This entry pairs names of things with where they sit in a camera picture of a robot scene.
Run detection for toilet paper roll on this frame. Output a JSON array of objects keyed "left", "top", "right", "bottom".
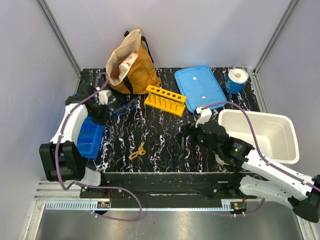
[{"left": 224, "top": 68, "right": 249, "bottom": 94}]

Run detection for blue safety glasses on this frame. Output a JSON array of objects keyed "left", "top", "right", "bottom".
[{"left": 113, "top": 99, "right": 138, "bottom": 116}]

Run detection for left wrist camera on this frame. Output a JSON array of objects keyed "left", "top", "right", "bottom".
[{"left": 95, "top": 87, "right": 112, "bottom": 105}]

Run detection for brown paper tote bag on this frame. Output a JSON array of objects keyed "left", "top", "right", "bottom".
[{"left": 105, "top": 28, "right": 161, "bottom": 95}]

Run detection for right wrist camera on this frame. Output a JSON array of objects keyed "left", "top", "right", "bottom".
[{"left": 195, "top": 106, "right": 212, "bottom": 128}]

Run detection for white package in bag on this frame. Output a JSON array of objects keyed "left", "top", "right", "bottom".
[{"left": 119, "top": 51, "right": 139, "bottom": 76}]

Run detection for yellow test tube rack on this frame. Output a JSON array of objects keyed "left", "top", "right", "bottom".
[{"left": 144, "top": 85, "right": 187, "bottom": 117}]

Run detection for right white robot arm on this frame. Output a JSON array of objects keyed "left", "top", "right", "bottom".
[{"left": 175, "top": 121, "right": 320, "bottom": 223}]

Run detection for white plastic tub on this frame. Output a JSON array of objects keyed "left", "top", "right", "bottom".
[{"left": 218, "top": 109, "right": 300, "bottom": 165}]

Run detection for yellow rubber band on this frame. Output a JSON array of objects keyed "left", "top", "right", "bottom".
[{"left": 128, "top": 141, "right": 146, "bottom": 160}]

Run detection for blue compartment bin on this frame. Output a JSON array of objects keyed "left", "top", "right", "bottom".
[{"left": 77, "top": 115, "right": 105, "bottom": 159}]

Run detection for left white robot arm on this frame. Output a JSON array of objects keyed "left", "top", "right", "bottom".
[{"left": 39, "top": 90, "right": 111, "bottom": 198}]

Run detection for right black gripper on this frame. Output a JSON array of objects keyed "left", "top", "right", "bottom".
[{"left": 174, "top": 121, "right": 221, "bottom": 155}]

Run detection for light blue tray lid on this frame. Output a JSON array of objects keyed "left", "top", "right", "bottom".
[{"left": 174, "top": 65, "right": 227, "bottom": 113}]

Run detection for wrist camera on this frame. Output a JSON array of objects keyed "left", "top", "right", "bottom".
[
  {"left": 95, "top": 87, "right": 112, "bottom": 105},
  {"left": 195, "top": 106, "right": 212, "bottom": 128}
]

